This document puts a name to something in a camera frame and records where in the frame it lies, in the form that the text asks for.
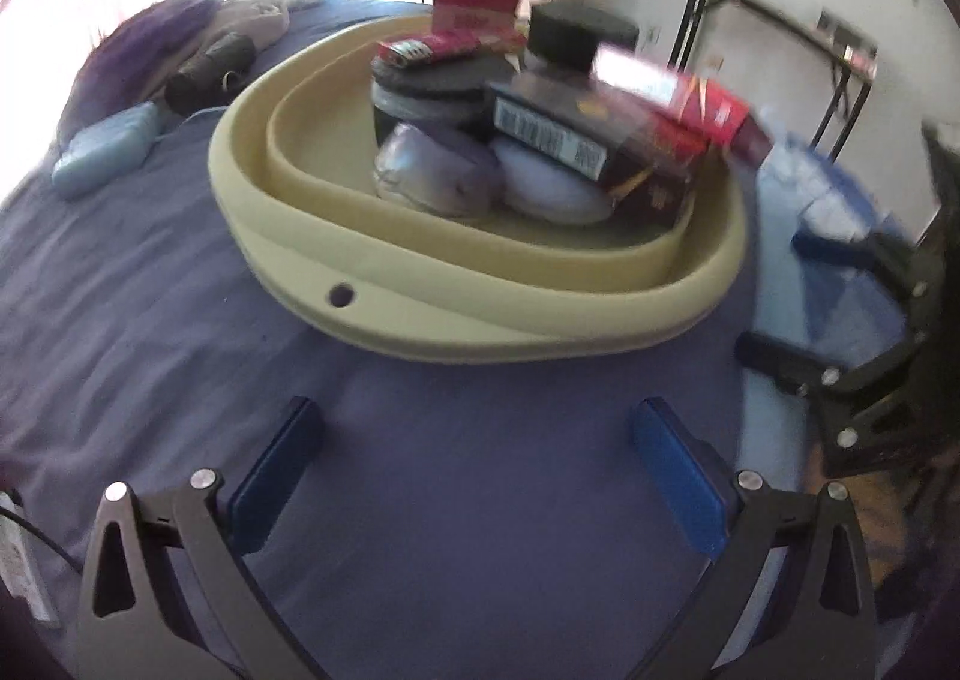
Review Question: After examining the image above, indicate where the red lighter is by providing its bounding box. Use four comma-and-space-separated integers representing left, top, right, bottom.
377, 29, 526, 70

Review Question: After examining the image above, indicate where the blue white checked blanket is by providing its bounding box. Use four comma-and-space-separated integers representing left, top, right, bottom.
739, 133, 931, 501

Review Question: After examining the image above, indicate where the light blue power strip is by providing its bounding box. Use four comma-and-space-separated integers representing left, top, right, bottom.
51, 101, 167, 201

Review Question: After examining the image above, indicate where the dark blue bed sheet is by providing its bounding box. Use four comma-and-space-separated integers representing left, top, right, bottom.
0, 0, 758, 680

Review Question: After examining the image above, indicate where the beige cloth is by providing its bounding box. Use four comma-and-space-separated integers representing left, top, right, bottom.
202, 0, 327, 52

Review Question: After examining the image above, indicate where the white labelled box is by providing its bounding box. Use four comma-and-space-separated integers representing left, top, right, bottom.
0, 492, 61, 628

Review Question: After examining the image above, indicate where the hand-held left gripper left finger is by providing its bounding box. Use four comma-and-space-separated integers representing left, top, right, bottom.
75, 395, 331, 680

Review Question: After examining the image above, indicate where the yellow plastic basin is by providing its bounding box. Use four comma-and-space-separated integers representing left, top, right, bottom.
208, 14, 747, 366

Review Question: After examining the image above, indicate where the black box gold print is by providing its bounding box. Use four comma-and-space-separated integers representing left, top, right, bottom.
486, 69, 713, 231

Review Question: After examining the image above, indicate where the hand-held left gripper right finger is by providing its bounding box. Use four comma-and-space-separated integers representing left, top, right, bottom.
630, 396, 878, 680

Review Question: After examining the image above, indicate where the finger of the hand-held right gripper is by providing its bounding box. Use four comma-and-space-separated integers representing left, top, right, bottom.
791, 230, 938, 306
735, 331, 935, 456

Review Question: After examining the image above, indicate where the purple cloth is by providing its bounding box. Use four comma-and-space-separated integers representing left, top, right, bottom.
56, 0, 226, 142

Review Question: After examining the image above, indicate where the black chair back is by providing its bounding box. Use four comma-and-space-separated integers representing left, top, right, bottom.
817, 9, 878, 62

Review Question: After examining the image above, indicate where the black foam disc grey band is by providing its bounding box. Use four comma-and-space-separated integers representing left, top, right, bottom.
371, 46, 518, 145

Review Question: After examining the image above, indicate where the black bag roll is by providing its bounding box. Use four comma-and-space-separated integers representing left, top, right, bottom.
163, 31, 257, 113

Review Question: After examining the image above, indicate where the round white pad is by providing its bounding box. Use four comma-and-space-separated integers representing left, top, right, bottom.
491, 136, 612, 225

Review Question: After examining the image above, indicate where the large red carton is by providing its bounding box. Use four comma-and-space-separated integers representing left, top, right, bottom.
592, 45, 773, 164

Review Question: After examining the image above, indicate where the thick black foam disc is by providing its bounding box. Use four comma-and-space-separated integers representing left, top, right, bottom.
525, 1, 638, 74

